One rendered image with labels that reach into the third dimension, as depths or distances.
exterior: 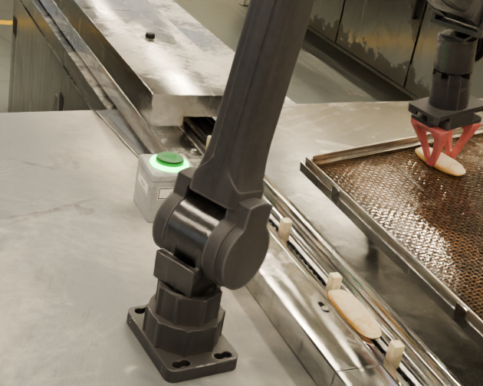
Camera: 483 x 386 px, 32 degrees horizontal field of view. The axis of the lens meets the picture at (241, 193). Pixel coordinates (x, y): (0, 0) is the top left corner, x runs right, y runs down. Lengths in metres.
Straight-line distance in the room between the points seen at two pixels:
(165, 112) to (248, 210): 0.58
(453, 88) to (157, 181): 0.44
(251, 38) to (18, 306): 0.40
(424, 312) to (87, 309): 0.43
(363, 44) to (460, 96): 3.46
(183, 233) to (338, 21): 4.12
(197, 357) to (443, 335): 0.33
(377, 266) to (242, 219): 0.39
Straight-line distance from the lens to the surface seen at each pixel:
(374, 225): 1.13
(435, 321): 1.10
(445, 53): 1.23
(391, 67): 4.48
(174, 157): 1.18
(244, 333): 0.98
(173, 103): 1.39
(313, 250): 1.12
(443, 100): 1.25
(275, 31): 0.81
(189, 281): 0.86
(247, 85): 0.82
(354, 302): 1.01
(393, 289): 1.14
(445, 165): 1.30
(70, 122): 1.48
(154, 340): 0.91
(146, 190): 1.17
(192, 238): 0.86
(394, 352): 0.94
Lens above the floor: 1.38
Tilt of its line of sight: 25 degrees down
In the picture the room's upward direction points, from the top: 11 degrees clockwise
